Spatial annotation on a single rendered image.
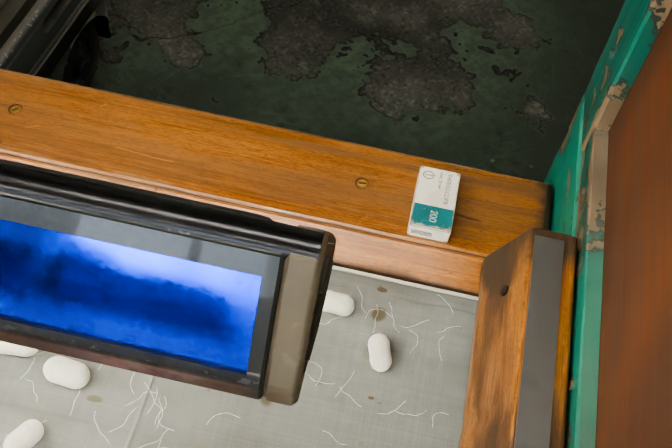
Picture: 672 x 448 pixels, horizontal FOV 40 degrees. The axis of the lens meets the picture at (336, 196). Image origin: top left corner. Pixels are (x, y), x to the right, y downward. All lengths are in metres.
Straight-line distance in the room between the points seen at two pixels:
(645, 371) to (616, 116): 0.25
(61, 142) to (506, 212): 0.39
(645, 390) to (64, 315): 0.30
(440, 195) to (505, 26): 1.33
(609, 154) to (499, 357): 0.18
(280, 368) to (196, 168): 0.44
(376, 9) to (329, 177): 1.28
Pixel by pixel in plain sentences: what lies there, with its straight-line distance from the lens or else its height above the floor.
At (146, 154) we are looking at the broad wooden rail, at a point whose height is 0.76.
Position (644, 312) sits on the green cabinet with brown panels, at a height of 0.96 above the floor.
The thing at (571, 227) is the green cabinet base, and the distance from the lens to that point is 0.72.
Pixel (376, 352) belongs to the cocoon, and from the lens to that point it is 0.72.
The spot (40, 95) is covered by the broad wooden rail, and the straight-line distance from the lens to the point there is 0.87.
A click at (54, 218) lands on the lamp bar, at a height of 1.10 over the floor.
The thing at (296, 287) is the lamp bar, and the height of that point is 1.10.
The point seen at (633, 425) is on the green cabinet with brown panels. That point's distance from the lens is 0.53.
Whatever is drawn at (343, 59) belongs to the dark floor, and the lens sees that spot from 1.94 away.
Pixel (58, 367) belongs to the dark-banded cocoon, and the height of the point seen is 0.76.
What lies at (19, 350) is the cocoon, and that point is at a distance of 0.74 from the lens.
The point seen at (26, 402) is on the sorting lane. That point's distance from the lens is 0.74.
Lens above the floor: 1.41
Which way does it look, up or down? 55 degrees down
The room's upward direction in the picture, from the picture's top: 7 degrees clockwise
